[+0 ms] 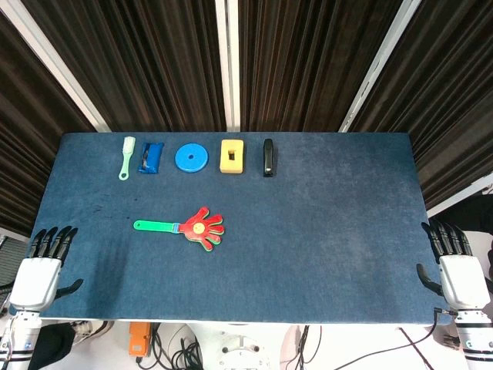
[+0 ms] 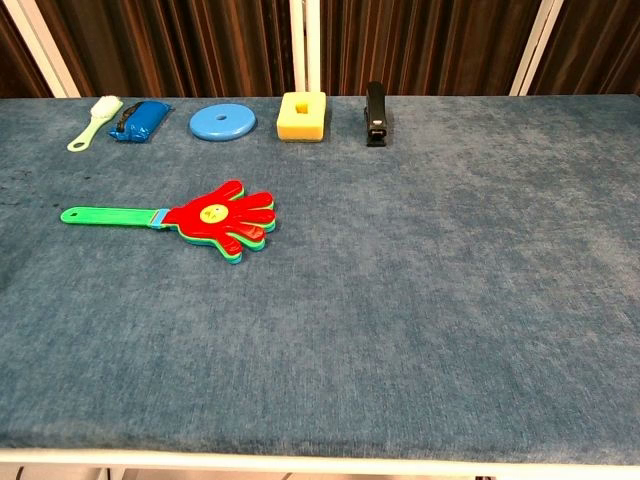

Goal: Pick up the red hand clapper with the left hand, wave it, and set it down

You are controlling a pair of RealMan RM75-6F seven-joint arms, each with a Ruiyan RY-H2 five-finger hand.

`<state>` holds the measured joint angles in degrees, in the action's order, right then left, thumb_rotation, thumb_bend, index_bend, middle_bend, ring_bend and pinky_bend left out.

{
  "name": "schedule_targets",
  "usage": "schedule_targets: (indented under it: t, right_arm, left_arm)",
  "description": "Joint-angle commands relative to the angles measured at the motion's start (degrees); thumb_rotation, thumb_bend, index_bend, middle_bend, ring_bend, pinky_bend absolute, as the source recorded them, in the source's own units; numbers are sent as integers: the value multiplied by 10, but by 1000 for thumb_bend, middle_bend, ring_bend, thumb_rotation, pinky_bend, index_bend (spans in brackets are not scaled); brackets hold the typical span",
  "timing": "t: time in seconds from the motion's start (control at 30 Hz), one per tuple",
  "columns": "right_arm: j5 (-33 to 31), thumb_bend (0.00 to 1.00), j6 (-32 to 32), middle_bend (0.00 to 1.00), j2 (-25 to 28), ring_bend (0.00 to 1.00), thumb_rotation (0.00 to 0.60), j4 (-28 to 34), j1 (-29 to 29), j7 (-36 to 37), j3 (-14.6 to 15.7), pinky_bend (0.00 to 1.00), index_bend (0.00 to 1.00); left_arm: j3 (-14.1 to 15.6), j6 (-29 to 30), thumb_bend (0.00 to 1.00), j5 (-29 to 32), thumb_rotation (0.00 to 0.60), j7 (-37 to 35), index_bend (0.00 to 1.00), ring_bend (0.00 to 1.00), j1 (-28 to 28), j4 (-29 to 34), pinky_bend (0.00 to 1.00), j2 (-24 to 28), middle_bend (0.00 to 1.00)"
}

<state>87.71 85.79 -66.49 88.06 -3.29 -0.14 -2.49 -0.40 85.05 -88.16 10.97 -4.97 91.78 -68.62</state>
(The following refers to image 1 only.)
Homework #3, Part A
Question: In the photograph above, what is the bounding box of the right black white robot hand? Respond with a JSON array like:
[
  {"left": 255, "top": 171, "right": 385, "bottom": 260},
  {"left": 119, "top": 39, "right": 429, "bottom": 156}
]
[{"left": 415, "top": 217, "right": 493, "bottom": 311}]

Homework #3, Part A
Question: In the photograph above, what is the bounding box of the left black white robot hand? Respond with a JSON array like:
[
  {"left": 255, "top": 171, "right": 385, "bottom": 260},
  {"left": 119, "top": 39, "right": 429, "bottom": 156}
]
[{"left": 8, "top": 226, "right": 84, "bottom": 313}]

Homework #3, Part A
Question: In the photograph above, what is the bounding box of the red green hand clapper toy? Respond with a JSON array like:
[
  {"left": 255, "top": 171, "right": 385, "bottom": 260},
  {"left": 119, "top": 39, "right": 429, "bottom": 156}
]
[{"left": 132, "top": 207, "right": 226, "bottom": 253}]

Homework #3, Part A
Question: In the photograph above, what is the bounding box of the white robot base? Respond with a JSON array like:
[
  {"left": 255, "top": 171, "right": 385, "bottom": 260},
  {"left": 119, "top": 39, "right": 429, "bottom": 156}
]
[{"left": 188, "top": 322, "right": 293, "bottom": 370}]

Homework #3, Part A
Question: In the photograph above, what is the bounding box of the grey slatted chair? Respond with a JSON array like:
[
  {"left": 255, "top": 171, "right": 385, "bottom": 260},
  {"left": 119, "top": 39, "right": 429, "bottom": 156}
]
[{"left": 0, "top": 234, "right": 29, "bottom": 287}]

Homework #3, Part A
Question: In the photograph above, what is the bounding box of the black cloth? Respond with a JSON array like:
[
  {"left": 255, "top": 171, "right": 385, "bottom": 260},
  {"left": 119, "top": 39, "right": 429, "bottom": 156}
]
[{"left": 29, "top": 323, "right": 76, "bottom": 370}]

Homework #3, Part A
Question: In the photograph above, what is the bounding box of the black bulky object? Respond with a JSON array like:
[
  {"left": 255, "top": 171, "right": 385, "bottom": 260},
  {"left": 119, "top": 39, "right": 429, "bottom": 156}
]
[{"left": 458, "top": 191, "right": 493, "bottom": 233}]

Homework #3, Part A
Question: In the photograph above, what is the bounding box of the orange box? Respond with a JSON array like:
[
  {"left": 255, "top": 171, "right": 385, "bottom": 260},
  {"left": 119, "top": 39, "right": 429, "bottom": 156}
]
[{"left": 129, "top": 321, "right": 152, "bottom": 358}]

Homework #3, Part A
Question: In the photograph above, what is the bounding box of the blue table cloth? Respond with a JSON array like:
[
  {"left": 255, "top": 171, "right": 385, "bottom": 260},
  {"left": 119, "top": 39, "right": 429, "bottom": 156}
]
[{"left": 8, "top": 132, "right": 451, "bottom": 328}]

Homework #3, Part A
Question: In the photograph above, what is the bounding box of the blue rectangular box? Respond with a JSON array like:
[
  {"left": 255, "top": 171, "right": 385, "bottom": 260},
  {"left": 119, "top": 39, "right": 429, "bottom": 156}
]
[{"left": 137, "top": 141, "right": 165, "bottom": 174}]

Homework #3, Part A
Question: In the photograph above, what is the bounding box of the blue disc with hole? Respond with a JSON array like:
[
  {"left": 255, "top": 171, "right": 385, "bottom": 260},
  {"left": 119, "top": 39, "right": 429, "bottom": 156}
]
[{"left": 174, "top": 143, "right": 210, "bottom": 175}]

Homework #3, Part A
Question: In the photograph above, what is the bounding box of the yellow block with square hole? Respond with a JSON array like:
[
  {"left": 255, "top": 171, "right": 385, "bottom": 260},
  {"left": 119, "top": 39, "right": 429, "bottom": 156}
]
[{"left": 219, "top": 139, "right": 246, "bottom": 175}]

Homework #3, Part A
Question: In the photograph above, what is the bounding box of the black stapler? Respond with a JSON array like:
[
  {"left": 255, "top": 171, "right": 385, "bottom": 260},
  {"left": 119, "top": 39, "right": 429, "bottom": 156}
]
[{"left": 263, "top": 139, "right": 277, "bottom": 178}]

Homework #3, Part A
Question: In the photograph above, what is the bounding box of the dark brown pleated curtain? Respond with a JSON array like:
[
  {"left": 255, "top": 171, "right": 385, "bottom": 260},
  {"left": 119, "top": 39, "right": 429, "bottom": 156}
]
[{"left": 0, "top": 0, "right": 493, "bottom": 237}]

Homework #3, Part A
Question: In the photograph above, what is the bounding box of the black cable with plug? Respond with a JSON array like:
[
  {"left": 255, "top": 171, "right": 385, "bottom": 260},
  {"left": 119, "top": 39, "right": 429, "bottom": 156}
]
[{"left": 334, "top": 306, "right": 459, "bottom": 370}]

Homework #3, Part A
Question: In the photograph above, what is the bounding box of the white frame rail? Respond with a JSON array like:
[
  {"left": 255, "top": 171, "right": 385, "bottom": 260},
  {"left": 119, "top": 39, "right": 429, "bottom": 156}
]
[{"left": 425, "top": 175, "right": 493, "bottom": 219}]

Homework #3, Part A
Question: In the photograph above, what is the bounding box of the black cable bundle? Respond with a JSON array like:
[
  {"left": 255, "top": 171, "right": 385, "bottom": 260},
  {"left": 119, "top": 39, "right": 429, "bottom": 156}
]
[{"left": 152, "top": 323, "right": 205, "bottom": 370}]

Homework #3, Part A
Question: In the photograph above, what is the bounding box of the light green handled brush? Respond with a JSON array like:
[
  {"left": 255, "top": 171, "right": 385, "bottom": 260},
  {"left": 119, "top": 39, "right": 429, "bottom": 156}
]
[{"left": 118, "top": 136, "right": 136, "bottom": 181}]

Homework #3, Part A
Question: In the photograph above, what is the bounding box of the white frame post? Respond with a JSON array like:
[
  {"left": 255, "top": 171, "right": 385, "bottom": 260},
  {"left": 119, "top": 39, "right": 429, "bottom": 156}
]
[
  {"left": 337, "top": 0, "right": 427, "bottom": 134},
  {"left": 214, "top": 0, "right": 241, "bottom": 132},
  {"left": 0, "top": 0, "right": 113, "bottom": 133}
]

